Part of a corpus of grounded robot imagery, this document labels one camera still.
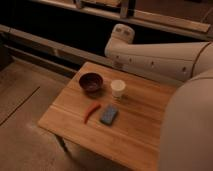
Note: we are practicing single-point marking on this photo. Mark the wooden table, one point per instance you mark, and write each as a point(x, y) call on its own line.
point(133, 138)

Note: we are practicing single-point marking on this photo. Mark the blue sponge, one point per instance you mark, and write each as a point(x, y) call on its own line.
point(109, 114)

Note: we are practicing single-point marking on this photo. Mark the wooden plank on ledge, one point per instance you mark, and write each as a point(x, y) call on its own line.
point(172, 21)

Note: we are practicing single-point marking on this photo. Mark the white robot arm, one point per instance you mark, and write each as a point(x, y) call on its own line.
point(186, 142)

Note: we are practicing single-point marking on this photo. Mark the metal bracket on ledge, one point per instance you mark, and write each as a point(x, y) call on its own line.
point(127, 8)

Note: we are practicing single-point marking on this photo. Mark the dark ceramic bowl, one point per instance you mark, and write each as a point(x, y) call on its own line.
point(91, 82)

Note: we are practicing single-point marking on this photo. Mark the metal table leg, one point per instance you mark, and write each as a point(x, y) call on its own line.
point(62, 143)

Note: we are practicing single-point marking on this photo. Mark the red chili pepper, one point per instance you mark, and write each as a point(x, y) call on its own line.
point(94, 106)

